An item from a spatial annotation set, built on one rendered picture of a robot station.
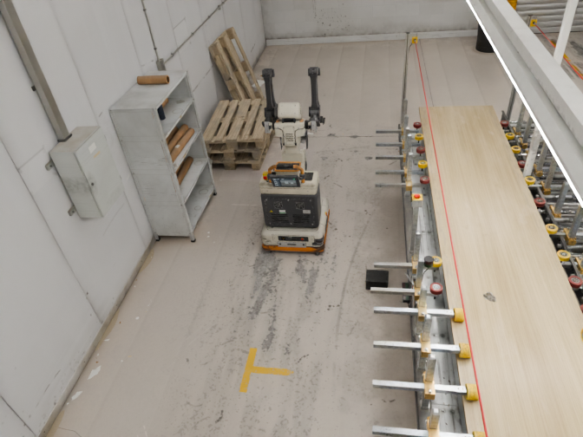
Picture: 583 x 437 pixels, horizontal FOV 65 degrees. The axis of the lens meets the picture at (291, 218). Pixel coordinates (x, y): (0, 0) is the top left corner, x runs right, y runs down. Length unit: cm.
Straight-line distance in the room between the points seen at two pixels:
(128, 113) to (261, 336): 227
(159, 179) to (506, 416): 350
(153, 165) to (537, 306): 339
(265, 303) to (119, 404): 142
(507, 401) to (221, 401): 202
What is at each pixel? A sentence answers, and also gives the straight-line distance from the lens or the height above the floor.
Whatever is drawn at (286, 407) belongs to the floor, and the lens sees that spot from 364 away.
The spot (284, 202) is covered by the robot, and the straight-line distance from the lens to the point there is 433.
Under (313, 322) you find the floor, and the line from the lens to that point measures 406.
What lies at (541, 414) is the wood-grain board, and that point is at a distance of 274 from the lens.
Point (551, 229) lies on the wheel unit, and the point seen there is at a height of 91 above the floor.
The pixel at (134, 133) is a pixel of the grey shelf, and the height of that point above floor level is 131.
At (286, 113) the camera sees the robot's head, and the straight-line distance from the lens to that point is 431.
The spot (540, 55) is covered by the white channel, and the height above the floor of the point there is 246.
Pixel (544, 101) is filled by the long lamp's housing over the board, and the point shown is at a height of 238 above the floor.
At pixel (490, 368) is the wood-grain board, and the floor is 90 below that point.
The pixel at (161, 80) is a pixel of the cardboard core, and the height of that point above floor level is 160.
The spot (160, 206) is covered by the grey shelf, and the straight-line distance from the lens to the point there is 488.
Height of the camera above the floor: 316
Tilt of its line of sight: 38 degrees down
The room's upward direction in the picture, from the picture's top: 7 degrees counter-clockwise
